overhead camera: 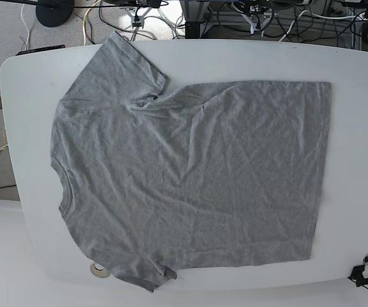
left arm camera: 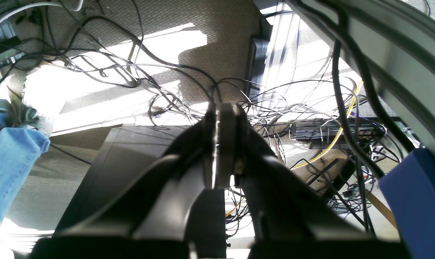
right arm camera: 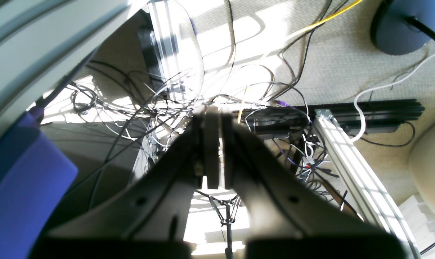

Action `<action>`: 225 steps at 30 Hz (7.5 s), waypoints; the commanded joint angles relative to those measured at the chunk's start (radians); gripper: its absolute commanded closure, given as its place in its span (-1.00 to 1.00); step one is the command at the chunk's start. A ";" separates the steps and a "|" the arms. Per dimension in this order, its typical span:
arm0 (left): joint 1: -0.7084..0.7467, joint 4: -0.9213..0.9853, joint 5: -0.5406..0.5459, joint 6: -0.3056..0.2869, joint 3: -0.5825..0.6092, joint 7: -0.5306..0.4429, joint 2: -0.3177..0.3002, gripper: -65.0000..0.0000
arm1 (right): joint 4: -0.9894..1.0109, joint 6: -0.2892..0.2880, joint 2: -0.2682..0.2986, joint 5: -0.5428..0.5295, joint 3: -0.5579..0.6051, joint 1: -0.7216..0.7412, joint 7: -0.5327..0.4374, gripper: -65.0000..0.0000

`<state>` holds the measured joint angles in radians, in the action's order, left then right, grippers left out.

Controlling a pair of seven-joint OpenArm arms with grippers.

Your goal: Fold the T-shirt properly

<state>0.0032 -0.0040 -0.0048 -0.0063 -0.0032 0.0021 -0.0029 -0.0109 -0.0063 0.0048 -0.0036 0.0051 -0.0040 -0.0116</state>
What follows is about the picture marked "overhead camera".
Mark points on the grey T-shirt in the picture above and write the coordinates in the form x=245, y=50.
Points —
x=210, y=175

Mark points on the flat black device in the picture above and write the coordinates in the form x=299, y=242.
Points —
x=41, y=49

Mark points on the round black stand base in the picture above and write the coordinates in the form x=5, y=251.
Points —
x=52, y=14

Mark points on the aluminium frame rail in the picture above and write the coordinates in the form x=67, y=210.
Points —
x=236, y=13

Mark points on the left table cable grommet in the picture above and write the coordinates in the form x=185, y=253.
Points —
x=99, y=271

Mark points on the black clamp with cable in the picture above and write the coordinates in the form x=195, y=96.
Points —
x=358, y=278

